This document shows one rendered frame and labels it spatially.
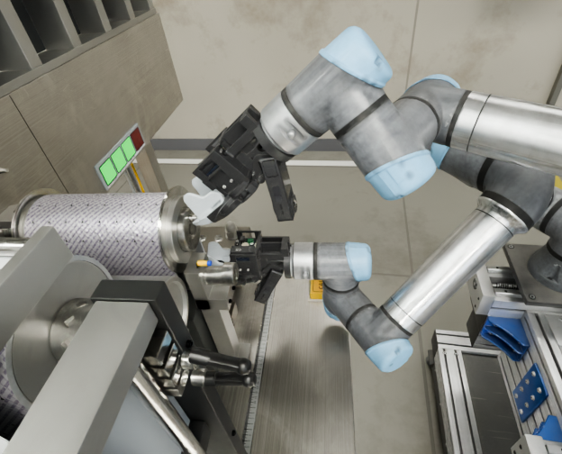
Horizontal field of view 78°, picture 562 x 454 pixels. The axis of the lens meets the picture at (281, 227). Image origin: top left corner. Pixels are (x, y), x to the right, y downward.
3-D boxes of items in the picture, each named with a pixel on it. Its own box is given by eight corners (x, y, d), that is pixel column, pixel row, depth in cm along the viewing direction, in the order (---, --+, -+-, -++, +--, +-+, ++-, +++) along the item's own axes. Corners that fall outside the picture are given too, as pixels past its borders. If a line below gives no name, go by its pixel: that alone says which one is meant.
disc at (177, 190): (181, 290, 59) (149, 228, 49) (178, 290, 59) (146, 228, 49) (203, 229, 70) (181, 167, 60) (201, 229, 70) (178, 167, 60)
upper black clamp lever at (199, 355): (248, 379, 28) (250, 372, 27) (186, 366, 28) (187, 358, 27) (250, 364, 29) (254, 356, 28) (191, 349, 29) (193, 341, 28)
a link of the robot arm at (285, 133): (321, 121, 49) (321, 149, 43) (298, 140, 51) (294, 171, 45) (284, 80, 46) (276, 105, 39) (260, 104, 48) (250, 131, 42)
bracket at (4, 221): (24, 228, 60) (17, 219, 59) (-5, 228, 61) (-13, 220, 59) (42, 210, 64) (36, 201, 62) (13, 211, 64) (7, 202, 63)
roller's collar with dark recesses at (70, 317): (127, 379, 34) (98, 344, 30) (71, 376, 35) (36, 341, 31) (152, 322, 39) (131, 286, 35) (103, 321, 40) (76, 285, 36)
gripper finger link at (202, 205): (170, 205, 56) (204, 171, 51) (200, 227, 58) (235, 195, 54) (164, 217, 53) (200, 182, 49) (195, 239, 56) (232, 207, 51)
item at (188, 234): (189, 259, 58) (179, 219, 54) (177, 259, 58) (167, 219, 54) (203, 237, 64) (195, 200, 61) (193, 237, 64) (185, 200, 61)
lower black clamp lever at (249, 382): (256, 391, 29) (253, 384, 29) (201, 389, 30) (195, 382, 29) (258, 375, 30) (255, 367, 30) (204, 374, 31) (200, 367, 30)
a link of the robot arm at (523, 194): (596, 186, 60) (395, 379, 67) (534, 158, 67) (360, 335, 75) (598, 149, 51) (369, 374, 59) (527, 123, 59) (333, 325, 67)
